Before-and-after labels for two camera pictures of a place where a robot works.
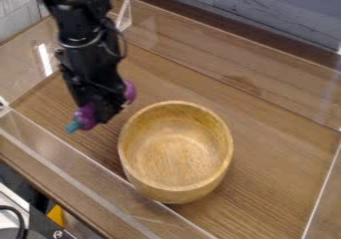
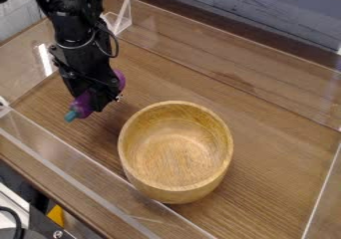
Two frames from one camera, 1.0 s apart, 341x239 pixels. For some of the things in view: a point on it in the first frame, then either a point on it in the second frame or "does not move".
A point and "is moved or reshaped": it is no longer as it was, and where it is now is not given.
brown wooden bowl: [175, 150] does not move
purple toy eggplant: [86, 117] is moved or reshaped
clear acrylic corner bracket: [123, 18] does not move
